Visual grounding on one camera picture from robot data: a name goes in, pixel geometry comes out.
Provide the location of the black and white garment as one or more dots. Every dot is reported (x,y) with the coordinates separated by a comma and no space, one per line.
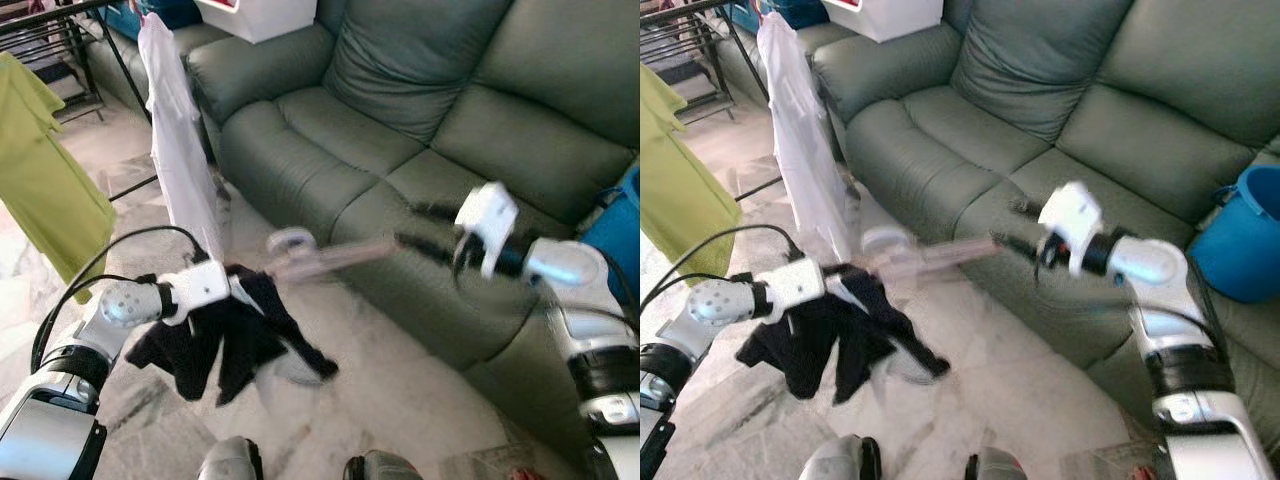
(830,350)
(220,350)

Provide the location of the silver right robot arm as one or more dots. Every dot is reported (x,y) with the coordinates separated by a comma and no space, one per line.
(565,265)
(1150,262)

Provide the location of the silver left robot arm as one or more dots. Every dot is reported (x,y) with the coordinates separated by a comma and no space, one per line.
(720,300)
(125,305)

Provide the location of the grey green leather sofa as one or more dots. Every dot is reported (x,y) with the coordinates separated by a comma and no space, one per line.
(1000,130)
(400,130)

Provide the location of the white shirt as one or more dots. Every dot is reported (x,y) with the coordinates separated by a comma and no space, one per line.
(180,150)
(800,150)

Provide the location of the blue plastic bucket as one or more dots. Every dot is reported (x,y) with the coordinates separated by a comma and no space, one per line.
(615,240)
(1240,235)

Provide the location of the grey robot left leg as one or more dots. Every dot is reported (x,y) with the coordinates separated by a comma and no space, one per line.
(838,462)
(230,462)

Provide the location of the lime green shirt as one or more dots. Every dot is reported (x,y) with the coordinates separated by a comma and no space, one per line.
(680,200)
(50,190)

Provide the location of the white storage box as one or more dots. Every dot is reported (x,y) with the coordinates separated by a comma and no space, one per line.
(885,18)
(260,18)

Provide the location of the blue printed storage box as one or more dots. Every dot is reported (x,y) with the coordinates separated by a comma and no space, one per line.
(790,10)
(175,10)

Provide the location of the black metal drying rack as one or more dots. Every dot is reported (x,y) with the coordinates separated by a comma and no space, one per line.
(665,15)
(30,17)

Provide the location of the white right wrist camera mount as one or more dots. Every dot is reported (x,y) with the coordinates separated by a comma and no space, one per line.
(1070,215)
(487,220)

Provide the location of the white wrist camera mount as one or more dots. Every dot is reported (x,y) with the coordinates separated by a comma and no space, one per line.
(487,220)
(797,285)
(195,288)
(1070,215)

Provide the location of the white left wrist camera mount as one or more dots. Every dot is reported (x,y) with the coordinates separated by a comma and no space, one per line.
(195,288)
(797,285)

